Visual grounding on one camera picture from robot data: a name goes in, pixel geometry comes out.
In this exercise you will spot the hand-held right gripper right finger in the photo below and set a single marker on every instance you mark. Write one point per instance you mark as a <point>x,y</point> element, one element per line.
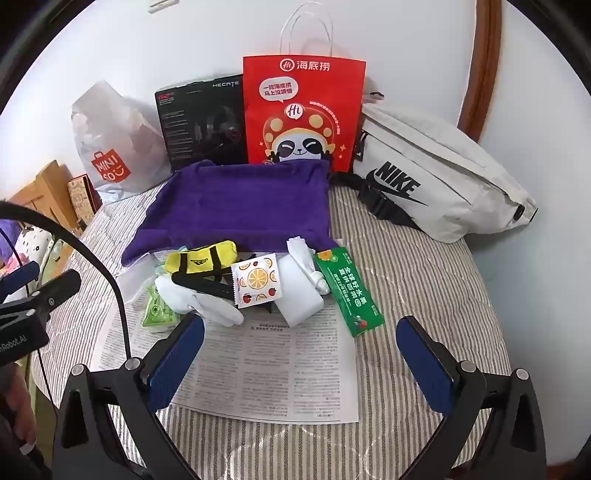
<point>424,364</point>

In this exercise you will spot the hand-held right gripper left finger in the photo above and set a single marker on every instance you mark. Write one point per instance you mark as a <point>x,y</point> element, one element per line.
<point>179,357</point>

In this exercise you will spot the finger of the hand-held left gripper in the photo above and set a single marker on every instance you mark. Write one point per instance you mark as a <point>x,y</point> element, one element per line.
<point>18,275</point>
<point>55,288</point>

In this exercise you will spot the green tissue pack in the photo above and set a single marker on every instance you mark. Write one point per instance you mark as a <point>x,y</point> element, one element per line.
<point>159,311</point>

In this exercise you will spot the white mesh bag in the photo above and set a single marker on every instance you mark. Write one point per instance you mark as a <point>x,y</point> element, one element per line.
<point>136,281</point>

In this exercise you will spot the yellow mini duffel pouch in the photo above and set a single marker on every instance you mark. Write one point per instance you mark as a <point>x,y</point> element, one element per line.
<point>201,259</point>

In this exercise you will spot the green sachet packet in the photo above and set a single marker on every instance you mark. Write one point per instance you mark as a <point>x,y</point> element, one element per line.
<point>351,290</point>

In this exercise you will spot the white sponge block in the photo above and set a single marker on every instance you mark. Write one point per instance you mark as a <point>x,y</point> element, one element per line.
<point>300,300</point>

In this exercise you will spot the person's left hand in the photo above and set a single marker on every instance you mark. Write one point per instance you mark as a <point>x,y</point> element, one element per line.
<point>13,401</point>

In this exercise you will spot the spotted white cloth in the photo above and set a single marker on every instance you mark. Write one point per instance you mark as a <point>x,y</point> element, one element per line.
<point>39,249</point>

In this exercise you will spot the striped bed sheet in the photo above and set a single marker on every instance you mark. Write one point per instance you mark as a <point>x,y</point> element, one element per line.
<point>415,286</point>

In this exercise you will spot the wooden box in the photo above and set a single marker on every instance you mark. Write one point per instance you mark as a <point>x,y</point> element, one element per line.
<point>46,198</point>

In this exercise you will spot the newspaper sheet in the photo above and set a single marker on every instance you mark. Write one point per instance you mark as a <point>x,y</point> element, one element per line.
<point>263,369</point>

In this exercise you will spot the patterned brown box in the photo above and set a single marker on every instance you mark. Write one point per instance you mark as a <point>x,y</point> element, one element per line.
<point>84,194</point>

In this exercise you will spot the orange print wipe packet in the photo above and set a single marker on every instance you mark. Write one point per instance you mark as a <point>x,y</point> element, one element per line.
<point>256,281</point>

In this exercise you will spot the crumpled white tissue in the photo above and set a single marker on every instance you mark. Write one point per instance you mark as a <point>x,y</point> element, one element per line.
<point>307,261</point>

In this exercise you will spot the purple towel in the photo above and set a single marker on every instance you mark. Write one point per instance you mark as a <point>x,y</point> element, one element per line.
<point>235,207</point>

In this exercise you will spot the white plastic shopping bag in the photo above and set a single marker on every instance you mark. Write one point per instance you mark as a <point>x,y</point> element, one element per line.
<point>115,138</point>

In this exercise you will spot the beige waist bag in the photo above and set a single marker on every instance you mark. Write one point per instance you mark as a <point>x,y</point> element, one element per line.
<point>443,166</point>

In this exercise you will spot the black headset box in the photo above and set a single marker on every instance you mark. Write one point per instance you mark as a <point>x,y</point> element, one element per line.
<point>198,124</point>

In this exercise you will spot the red panda paper bag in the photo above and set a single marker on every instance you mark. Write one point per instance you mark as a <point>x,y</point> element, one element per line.
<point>304,101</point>

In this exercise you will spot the white wall fixture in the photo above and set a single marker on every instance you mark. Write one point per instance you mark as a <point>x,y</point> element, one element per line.
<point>162,4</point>

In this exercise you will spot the curved wooden frame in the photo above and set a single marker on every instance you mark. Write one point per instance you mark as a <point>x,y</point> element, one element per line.
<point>485,64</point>

